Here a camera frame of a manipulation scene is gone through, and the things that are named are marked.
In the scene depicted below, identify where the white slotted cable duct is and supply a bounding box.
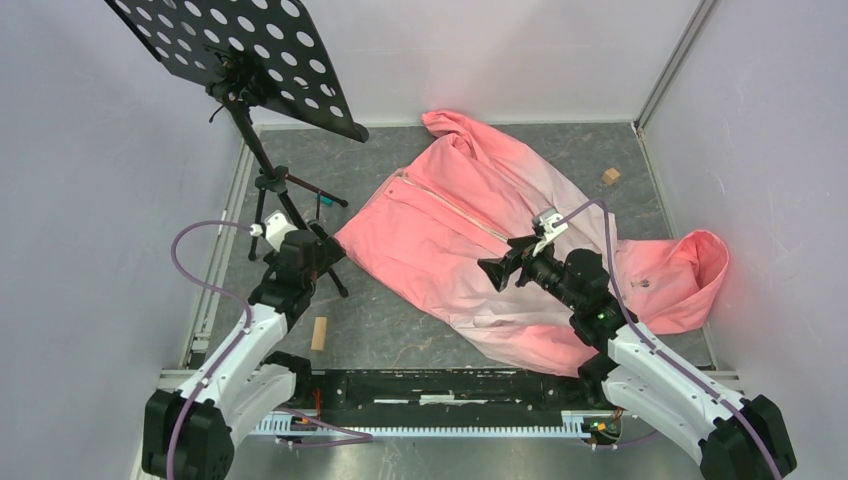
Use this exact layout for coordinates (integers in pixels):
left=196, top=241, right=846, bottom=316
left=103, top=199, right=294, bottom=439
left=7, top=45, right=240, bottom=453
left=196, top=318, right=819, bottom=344
left=250, top=411, right=621, bottom=440

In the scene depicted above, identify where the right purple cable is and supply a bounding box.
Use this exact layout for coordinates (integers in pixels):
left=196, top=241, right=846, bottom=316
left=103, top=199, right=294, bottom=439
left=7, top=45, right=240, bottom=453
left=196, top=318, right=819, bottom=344
left=561, top=197, right=785, bottom=480

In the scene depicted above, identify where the black perforated music stand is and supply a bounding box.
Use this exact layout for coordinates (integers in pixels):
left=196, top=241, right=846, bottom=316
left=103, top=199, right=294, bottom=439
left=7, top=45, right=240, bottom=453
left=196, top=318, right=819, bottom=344
left=103, top=0, right=370, bottom=299

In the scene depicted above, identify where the purple cable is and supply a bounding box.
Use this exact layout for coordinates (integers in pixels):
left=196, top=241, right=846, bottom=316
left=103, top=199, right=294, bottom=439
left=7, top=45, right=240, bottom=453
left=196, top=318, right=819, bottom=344
left=561, top=197, right=785, bottom=480
left=164, top=220, right=375, bottom=480

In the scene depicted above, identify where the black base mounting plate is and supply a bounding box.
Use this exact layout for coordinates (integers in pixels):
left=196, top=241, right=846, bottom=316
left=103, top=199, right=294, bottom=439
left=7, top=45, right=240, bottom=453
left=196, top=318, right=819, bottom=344
left=286, top=369, right=614, bottom=428

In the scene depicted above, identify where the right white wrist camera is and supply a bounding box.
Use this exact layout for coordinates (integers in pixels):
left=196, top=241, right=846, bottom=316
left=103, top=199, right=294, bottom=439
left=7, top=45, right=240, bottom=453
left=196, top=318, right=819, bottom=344
left=531, top=209, right=569, bottom=257

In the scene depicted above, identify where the pink zip jacket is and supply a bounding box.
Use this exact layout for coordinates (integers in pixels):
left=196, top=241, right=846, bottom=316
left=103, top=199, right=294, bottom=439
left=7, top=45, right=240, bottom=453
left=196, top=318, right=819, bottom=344
left=337, top=110, right=730, bottom=377

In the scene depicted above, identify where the long wooden block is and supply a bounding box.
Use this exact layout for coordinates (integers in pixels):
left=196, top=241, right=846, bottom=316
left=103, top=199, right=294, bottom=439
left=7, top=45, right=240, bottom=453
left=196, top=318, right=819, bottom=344
left=310, top=316, right=328, bottom=352

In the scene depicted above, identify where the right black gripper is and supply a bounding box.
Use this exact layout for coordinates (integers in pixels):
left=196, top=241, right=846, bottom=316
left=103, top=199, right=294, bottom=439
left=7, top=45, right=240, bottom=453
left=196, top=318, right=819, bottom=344
left=477, top=233, right=581, bottom=312

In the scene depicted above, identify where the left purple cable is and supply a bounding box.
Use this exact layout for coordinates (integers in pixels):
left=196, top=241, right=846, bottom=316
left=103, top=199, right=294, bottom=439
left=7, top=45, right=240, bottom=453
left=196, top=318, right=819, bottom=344
left=164, top=220, right=375, bottom=480

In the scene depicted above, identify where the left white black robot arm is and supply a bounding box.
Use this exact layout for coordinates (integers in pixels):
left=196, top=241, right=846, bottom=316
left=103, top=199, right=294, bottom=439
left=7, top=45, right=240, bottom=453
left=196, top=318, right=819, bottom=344
left=140, top=219, right=345, bottom=479

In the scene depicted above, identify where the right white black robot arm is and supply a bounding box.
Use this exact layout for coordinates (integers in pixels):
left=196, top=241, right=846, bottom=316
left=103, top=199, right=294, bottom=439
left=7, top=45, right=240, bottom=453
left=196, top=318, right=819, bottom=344
left=477, top=236, right=798, bottom=479

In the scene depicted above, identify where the small wooden cube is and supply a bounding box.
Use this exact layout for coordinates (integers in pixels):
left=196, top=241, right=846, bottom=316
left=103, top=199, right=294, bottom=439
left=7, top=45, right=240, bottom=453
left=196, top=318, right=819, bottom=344
left=601, top=168, right=621, bottom=186

